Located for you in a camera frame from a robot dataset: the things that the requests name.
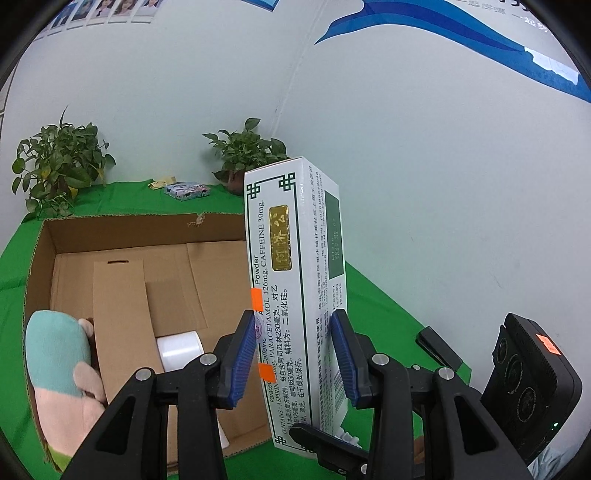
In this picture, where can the potted green plant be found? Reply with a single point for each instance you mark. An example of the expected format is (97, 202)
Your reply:
(54, 165)
(243, 151)

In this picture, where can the blue patterned small packet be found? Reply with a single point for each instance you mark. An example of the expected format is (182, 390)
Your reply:
(184, 191)

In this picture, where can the white green medicine box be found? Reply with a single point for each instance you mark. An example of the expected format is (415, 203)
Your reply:
(293, 225)

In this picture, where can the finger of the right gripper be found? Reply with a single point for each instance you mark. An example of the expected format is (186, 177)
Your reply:
(333, 454)
(438, 349)

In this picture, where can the right potted green plant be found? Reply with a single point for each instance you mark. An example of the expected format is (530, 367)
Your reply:
(243, 151)

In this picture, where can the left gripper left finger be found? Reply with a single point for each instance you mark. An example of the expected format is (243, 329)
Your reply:
(129, 440)

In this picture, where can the yellow small packet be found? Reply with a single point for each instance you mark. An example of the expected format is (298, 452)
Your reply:
(161, 183)

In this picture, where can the blue wall banner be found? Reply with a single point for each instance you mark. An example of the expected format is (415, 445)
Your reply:
(506, 32)

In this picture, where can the teal pink plush toy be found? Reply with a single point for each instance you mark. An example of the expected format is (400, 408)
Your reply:
(68, 392)

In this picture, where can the white hair dryer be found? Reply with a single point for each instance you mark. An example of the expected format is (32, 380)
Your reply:
(176, 351)

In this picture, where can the large cardboard box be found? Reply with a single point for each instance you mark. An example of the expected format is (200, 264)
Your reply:
(140, 277)

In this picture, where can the green table cloth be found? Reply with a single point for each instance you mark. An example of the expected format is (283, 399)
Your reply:
(372, 312)

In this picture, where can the wall portrait photos row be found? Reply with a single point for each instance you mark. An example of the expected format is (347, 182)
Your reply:
(88, 13)

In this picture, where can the left potted green plant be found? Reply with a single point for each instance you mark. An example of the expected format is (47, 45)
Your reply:
(54, 165)

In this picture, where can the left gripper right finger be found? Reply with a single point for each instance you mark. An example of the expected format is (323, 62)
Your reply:
(461, 439)

